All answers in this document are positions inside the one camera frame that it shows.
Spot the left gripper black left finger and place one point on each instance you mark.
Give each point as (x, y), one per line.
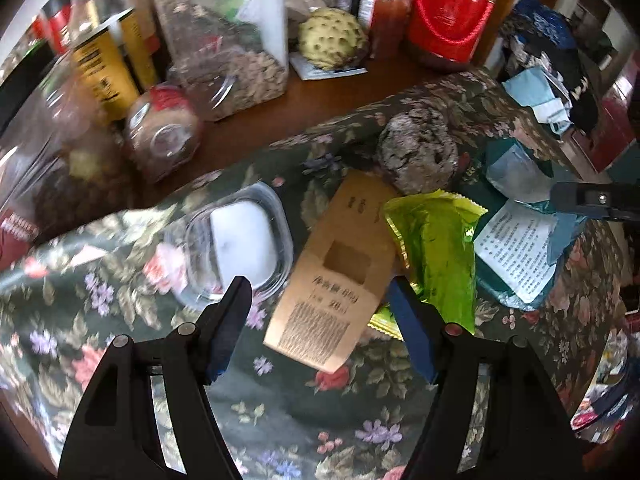
(220, 327)

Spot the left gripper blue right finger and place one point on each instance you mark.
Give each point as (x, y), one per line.
(421, 327)

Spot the brown paper packet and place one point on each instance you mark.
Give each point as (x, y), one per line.
(339, 279)

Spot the green snack packet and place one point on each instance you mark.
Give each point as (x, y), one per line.
(433, 235)

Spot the teal bag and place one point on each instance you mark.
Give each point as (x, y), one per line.
(522, 239)

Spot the grey foil ball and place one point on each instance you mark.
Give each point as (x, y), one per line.
(416, 151)

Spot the light blue paper bag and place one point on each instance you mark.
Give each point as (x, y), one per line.
(544, 95)

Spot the blue clothes pile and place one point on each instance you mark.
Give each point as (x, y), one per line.
(535, 35)

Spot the wooden table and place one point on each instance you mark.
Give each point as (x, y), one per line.
(304, 104)

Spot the red thermos jug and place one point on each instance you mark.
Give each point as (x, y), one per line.
(448, 29)

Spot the custard apple fruit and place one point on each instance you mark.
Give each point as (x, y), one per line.
(332, 39)

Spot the clear jar with gold lid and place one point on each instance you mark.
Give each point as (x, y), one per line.
(227, 55)

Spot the red sauce bottle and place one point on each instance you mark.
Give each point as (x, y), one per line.
(385, 22)

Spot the yellow oil bottle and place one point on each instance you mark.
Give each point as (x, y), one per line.
(110, 53)

